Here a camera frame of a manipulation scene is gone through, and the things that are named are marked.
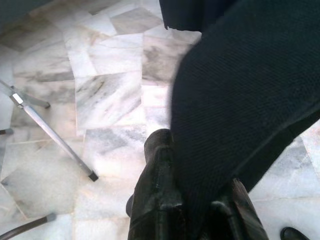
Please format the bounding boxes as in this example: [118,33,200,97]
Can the silver metal clothes rack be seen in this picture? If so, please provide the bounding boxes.
[0,79,100,182]

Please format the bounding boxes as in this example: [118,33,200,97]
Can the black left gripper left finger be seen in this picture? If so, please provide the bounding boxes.
[126,128,186,240]

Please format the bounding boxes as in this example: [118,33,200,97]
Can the black garment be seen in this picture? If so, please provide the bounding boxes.
[171,0,320,201]

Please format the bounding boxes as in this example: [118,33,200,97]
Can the black robot foot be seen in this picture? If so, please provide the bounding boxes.
[279,226,313,240]

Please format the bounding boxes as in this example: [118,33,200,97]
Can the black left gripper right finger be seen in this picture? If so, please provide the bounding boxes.
[212,177,270,240]

